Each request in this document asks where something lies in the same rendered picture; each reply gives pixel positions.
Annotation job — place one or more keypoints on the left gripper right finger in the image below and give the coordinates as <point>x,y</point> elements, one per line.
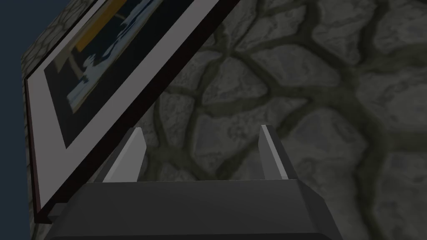
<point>275,158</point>

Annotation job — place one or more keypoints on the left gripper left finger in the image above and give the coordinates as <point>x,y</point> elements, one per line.
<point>126,160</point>

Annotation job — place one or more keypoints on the dark framed wall picture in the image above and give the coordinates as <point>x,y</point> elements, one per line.
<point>100,83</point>

